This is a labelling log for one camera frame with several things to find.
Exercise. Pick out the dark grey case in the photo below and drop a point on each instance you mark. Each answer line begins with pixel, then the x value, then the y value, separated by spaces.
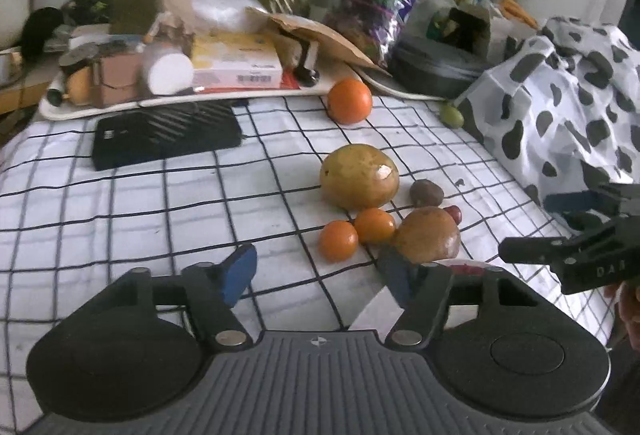
pixel 435 65

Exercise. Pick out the small red fruit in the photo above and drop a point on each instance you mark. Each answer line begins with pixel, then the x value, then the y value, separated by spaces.
pixel 454 213

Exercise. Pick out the brown green mango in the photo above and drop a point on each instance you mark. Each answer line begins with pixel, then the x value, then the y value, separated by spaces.
pixel 427 235

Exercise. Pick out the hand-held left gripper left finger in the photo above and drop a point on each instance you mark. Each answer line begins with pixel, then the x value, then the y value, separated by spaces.
pixel 239 272

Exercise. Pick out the white tray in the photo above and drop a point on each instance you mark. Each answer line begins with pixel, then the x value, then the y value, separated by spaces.
pixel 395 90
pixel 280 91

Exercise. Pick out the small brown cardboard box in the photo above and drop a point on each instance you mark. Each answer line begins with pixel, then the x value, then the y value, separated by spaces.
pixel 117 80

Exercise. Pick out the black clip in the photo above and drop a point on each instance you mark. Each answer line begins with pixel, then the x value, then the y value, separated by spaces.
pixel 306 65

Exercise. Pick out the black flat device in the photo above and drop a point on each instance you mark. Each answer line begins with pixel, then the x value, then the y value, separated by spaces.
pixel 165 135

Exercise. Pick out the yellow white box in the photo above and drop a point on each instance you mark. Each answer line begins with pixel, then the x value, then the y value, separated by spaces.
pixel 235 60

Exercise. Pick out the cow print cloth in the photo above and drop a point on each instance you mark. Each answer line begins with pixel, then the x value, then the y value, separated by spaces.
pixel 565 105

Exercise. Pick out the small yellow object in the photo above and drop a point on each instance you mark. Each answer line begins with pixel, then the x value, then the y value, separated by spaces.
pixel 80 86

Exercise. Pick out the person's right hand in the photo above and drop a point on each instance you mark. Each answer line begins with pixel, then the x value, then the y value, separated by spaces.
pixel 628 315

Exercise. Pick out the black fuzzy object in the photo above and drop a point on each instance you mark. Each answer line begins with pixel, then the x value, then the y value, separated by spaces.
pixel 39 34

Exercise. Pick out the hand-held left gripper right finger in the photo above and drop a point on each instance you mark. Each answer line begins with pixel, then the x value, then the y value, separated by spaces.
pixel 396 276

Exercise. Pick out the checkered tablecloth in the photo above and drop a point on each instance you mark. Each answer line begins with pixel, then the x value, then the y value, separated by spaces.
pixel 150 215

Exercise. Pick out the dark purple plum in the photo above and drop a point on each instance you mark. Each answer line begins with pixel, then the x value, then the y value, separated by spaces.
pixel 426 193

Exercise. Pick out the white roll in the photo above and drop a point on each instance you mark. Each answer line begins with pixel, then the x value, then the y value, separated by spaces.
pixel 167 70

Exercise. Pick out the purple foil bag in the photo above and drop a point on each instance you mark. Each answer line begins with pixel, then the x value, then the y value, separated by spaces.
pixel 382 2

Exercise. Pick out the brown paper envelope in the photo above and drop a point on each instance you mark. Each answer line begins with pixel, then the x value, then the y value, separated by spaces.
pixel 312 35

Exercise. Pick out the small green fruit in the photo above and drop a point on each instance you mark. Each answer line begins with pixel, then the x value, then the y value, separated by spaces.
pixel 451 115

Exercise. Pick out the large orange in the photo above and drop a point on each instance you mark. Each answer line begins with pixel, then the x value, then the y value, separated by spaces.
pixel 350 101

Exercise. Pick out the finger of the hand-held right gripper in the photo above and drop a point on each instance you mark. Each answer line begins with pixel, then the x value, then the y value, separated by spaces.
pixel 570 203
pixel 525 249

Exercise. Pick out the clear plastic bag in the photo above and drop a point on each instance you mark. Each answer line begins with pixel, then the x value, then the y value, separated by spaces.
pixel 220 5

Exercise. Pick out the small orange tangerine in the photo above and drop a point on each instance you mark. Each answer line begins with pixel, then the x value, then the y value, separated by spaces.
pixel 339 241
pixel 375 225

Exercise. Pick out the yellow mango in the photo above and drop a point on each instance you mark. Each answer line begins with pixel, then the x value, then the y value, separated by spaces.
pixel 359 176

